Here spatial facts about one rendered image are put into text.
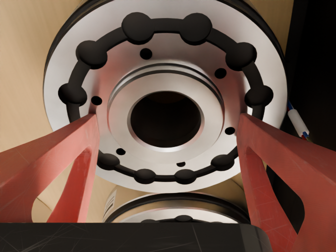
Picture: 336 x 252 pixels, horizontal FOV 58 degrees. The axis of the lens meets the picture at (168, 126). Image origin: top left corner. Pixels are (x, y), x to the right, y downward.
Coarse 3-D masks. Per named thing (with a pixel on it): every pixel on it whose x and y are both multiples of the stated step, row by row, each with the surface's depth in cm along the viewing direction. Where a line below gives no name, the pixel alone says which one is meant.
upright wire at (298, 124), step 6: (288, 102) 13; (288, 108) 13; (288, 114) 13; (294, 114) 13; (294, 120) 12; (300, 120) 12; (294, 126) 12; (300, 126) 12; (300, 132) 12; (306, 132) 12; (306, 138) 12
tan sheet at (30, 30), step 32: (0, 0) 13; (32, 0) 13; (64, 0) 13; (256, 0) 13; (288, 0) 13; (0, 32) 14; (32, 32) 14; (0, 64) 15; (32, 64) 15; (0, 96) 16; (32, 96) 16; (160, 96) 16; (0, 128) 17; (32, 128) 17; (96, 192) 21
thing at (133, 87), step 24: (144, 72) 11; (168, 72) 11; (192, 72) 11; (120, 96) 12; (144, 96) 12; (192, 96) 12; (216, 96) 12; (120, 120) 12; (216, 120) 12; (120, 144) 13; (144, 144) 13; (168, 144) 14; (192, 144) 13
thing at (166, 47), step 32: (128, 0) 10; (160, 0) 10; (192, 0) 10; (224, 0) 10; (64, 32) 11; (96, 32) 10; (128, 32) 11; (160, 32) 11; (192, 32) 11; (224, 32) 10; (256, 32) 10; (64, 64) 11; (96, 64) 12; (128, 64) 11; (192, 64) 11; (224, 64) 11; (256, 64) 11; (64, 96) 13; (96, 96) 13; (224, 96) 12; (256, 96) 13; (224, 128) 13; (128, 160) 14; (192, 160) 14; (224, 160) 15; (160, 192) 16
